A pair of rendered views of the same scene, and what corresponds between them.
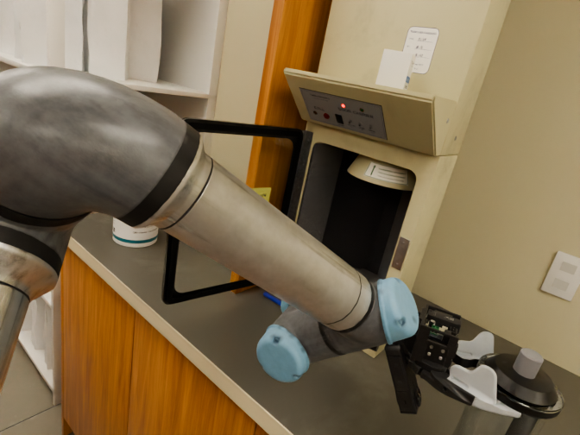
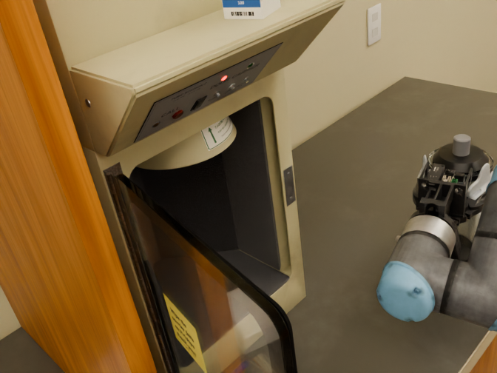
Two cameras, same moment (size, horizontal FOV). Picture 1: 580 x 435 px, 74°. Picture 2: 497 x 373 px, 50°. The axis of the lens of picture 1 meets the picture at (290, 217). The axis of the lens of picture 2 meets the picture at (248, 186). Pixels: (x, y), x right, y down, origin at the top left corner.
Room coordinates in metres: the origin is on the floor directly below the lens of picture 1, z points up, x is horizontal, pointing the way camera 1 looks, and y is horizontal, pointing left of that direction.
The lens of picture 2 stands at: (0.65, 0.50, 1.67)
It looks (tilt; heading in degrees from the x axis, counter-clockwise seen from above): 32 degrees down; 282
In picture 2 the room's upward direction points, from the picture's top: 9 degrees counter-clockwise
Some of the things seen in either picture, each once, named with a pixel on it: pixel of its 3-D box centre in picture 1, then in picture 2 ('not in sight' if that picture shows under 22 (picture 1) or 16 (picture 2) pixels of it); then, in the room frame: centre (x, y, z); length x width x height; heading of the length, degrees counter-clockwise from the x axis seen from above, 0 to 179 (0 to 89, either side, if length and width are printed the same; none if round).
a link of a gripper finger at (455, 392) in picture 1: (445, 378); (467, 202); (0.46, -0.26, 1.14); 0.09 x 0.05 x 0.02; 44
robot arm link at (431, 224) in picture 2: not in sight; (424, 240); (0.54, -0.15, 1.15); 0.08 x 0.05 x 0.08; 158
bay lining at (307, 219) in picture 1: (368, 222); (175, 208); (0.93, -0.20, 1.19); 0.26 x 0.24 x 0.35; 54
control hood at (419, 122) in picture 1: (358, 110); (225, 69); (0.78, -0.09, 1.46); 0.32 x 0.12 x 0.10; 54
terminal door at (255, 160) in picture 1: (235, 213); (214, 371); (0.80, 0.12, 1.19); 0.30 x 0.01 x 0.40; 133
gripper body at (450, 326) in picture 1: (415, 337); (440, 205); (0.51, -0.22, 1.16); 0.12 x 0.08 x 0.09; 68
